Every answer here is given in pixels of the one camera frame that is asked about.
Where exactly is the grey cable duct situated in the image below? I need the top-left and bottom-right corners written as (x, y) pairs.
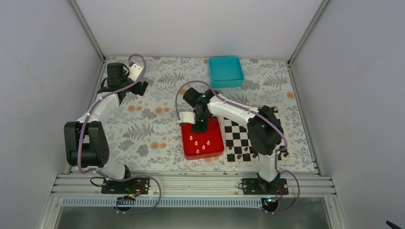
top-left (61, 197), bottom-right (262, 208)

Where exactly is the teal bin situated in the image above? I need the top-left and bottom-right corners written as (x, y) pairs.
top-left (208, 56), bottom-right (245, 89)

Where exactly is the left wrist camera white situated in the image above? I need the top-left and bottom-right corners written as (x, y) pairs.
top-left (128, 63), bottom-right (144, 82)

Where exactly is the aluminium rail frame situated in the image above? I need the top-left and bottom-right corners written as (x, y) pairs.
top-left (51, 172), bottom-right (337, 197)

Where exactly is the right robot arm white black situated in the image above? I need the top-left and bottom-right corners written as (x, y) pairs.
top-left (179, 88), bottom-right (288, 194)

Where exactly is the black white chessboard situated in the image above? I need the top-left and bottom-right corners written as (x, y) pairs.
top-left (221, 105), bottom-right (294, 166)

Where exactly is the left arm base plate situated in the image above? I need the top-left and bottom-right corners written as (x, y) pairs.
top-left (101, 177), bottom-right (150, 195)

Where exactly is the red tray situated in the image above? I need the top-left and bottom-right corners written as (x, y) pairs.
top-left (181, 117), bottom-right (225, 160)

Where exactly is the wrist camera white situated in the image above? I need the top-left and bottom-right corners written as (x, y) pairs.
top-left (128, 63), bottom-right (144, 82)
top-left (177, 112), bottom-right (196, 125)

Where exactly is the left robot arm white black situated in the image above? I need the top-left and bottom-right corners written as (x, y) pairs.
top-left (64, 62), bottom-right (148, 193)

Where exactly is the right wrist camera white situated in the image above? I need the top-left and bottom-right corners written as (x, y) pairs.
top-left (177, 112), bottom-right (196, 125)

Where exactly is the floral table mat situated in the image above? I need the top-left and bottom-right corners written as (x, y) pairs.
top-left (71, 56), bottom-right (317, 173)

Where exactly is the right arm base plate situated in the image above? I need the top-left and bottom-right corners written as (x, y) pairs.
top-left (238, 177), bottom-right (289, 195)

